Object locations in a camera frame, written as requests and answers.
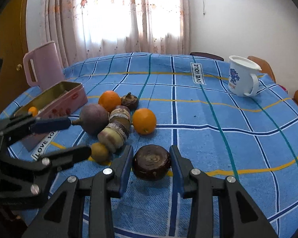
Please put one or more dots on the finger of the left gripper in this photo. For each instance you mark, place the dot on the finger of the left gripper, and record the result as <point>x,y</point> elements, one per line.
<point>39,125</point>
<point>55,161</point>

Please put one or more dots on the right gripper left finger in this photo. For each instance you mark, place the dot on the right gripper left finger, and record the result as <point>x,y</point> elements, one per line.
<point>62,216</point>

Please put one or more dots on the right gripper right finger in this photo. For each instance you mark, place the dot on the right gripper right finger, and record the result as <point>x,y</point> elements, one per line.
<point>238,213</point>

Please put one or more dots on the small orange tangerine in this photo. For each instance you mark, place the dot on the small orange tangerine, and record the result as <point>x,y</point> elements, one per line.
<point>33,111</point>

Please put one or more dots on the purple round beet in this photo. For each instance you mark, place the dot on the purple round beet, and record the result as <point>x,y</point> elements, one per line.
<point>93,118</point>

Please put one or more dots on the striped sugarcane piece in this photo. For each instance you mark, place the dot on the striped sugarcane piece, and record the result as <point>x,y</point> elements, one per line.
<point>115,134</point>

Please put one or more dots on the orange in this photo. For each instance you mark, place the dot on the orange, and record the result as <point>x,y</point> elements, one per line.
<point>144,121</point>
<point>109,100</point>

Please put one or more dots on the dark brown water chestnut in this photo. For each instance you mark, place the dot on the dark brown water chestnut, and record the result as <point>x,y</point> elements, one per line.
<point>151,162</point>

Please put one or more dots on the dark pointed water chestnut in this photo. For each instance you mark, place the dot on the dark pointed water chestnut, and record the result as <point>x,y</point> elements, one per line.
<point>130,101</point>

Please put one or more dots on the pink metal tin box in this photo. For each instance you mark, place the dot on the pink metal tin box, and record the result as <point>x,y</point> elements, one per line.
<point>60,100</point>

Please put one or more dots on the pink plastic pitcher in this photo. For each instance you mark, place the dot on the pink plastic pitcher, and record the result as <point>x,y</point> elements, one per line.
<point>42,66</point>

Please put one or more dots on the brown wooden door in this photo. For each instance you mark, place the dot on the brown wooden door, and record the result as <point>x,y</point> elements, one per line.
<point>13,47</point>

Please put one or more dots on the sheer floral curtain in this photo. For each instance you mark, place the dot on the sheer floral curtain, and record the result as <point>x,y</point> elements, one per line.
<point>83,29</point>

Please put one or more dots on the white blue enamel mug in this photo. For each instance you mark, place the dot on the white blue enamel mug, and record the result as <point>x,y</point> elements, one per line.
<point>243,80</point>

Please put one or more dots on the orange wooden chair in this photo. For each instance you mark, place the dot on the orange wooden chair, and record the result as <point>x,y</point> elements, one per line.
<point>266,68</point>

